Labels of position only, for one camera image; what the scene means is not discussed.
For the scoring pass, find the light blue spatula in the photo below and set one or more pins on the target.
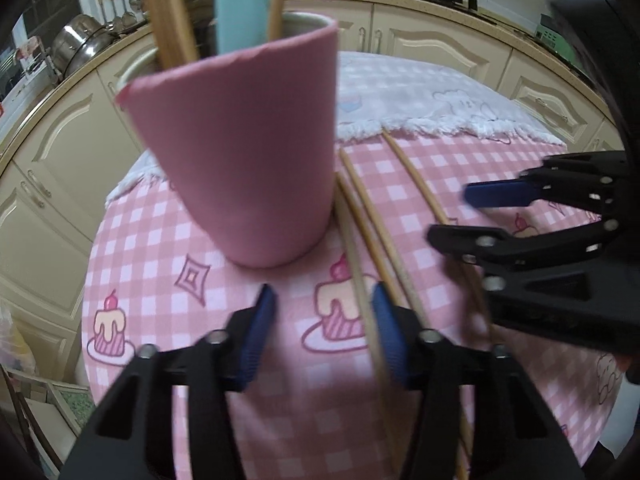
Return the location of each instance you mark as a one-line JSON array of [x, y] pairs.
[[240, 5]]

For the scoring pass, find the pink checked tablecloth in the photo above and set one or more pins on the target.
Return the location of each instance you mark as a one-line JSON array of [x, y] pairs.
[[280, 410]]

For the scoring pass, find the steel pot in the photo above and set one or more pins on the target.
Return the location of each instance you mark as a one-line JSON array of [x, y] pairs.
[[80, 40]]

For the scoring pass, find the row of hanging steel utensils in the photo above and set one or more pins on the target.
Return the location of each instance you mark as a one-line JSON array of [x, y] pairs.
[[120, 0]]

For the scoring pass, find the white bear print towel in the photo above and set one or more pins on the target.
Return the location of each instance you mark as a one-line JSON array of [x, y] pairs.
[[425, 90]]

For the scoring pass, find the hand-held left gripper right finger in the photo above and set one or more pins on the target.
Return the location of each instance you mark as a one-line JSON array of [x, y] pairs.
[[387, 330]]

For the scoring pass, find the brown wooden chopstick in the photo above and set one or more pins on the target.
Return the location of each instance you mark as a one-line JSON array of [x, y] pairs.
[[276, 0], [154, 10], [356, 260], [370, 215], [176, 10], [410, 172]]

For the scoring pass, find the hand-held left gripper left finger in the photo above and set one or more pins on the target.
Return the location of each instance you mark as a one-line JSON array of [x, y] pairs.
[[262, 320]]

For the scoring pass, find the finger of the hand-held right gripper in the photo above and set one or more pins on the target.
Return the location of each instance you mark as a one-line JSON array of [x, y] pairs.
[[525, 247], [500, 194]]

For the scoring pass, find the green box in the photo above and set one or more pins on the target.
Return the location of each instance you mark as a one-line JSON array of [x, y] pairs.
[[548, 27]]

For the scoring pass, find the cream base cabinets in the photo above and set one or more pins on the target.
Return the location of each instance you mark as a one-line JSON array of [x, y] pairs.
[[55, 125]]

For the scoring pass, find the pink cup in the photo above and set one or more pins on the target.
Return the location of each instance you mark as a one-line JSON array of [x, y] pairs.
[[240, 150]]

